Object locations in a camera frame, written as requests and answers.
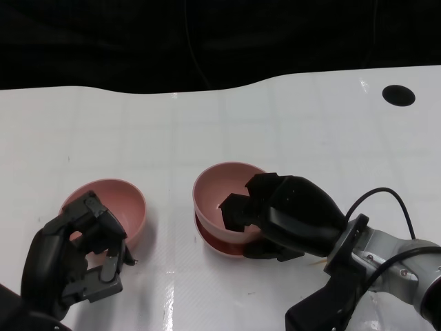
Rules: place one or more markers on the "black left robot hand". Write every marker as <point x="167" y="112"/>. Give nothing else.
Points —
<point x="44" y="269"/>

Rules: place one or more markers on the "pink plastic bowl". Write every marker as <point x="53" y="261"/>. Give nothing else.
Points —
<point x="220" y="246"/>
<point x="127" y="203"/>
<point x="213" y="193"/>

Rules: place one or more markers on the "brown tape sliver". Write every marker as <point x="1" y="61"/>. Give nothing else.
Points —
<point x="318" y="263"/>

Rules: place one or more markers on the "black round table grommet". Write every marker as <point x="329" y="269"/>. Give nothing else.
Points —
<point x="398" y="95"/>

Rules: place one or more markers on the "black backdrop cloth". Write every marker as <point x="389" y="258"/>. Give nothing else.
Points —
<point x="103" y="41"/>

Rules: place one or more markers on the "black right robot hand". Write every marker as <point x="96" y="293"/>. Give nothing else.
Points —
<point x="299" y="213"/>

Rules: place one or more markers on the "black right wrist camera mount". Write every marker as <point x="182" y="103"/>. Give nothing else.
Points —
<point x="320" y="303"/>

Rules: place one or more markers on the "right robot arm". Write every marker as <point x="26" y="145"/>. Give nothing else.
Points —
<point x="382" y="243"/>

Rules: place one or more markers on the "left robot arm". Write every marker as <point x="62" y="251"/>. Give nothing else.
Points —
<point x="10" y="310"/>

